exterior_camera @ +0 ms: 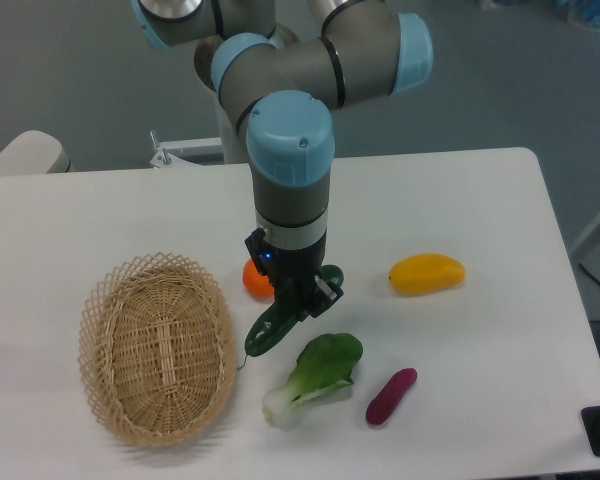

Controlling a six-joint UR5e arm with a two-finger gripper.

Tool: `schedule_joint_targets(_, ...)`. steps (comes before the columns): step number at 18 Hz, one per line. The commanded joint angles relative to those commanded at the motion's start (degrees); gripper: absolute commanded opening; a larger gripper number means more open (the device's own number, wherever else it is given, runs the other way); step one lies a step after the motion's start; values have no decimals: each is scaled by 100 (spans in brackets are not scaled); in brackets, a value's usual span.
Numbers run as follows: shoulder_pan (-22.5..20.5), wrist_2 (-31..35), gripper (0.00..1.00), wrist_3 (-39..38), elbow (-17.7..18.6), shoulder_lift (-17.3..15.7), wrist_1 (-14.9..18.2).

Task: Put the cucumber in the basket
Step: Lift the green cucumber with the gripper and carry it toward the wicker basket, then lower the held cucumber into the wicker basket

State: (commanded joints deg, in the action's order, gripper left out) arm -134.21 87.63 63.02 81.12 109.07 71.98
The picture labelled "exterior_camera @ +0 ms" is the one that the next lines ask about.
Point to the yellow mango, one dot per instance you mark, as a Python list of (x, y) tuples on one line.
[(426, 273)]

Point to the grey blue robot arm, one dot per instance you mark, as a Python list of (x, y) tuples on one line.
[(279, 98)]

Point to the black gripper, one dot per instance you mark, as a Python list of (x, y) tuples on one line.
[(296, 268)]

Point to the green bok choy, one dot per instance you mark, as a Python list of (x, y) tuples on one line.
[(324, 366)]

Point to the purple sweet potato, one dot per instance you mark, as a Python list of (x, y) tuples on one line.
[(383, 405)]

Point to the woven wicker basket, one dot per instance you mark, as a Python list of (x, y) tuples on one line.
[(157, 354)]

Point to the orange tangerine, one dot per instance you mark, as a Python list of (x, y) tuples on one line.
[(256, 284)]

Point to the green cucumber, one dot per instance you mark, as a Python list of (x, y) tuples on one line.
[(281, 317)]

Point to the blue object top right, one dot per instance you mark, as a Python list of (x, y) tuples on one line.
[(583, 13)]

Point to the white chair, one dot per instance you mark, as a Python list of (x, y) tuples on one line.
[(34, 153)]

